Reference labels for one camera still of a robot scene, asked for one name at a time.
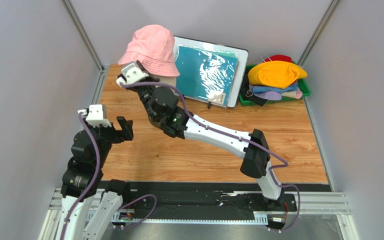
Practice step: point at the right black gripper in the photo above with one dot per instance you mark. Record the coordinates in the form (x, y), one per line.
(143, 90)

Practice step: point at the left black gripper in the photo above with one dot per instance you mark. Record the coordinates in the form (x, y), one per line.
(126, 133)

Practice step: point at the pink bucket hat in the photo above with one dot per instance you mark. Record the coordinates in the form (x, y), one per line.
(153, 46)

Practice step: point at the yellow bucket hat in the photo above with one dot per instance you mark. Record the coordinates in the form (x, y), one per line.
(276, 74)

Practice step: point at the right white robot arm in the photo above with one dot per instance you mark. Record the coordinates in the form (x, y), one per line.
(163, 112)

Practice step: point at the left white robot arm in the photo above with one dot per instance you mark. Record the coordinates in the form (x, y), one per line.
(80, 182)

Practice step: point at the cream mannequin head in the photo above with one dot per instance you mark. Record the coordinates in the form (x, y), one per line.
(168, 80)

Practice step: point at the white tablet board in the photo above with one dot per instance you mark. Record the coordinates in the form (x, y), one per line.
(241, 54)

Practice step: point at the lavender hat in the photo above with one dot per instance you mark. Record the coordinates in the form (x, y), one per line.
(269, 95)

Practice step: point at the red hat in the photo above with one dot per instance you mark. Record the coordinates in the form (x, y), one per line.
(279, 57)

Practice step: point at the pink beige hat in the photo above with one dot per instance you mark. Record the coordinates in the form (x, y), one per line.
(294, 94)

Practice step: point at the green plastic bin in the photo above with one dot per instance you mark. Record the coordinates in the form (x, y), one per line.
(302, 85)

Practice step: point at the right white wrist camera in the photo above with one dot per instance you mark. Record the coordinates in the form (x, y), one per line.
(131, 73)

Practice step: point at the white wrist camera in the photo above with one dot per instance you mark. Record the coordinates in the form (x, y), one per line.
(131, 73)
(95, 115)

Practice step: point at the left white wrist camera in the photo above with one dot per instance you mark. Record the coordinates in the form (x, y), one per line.
(95, 115)

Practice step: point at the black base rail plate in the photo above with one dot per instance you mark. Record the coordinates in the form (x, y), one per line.
(212, 201)

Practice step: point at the aluminium frame rail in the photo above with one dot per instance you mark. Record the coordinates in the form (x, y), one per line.
(311, 204)

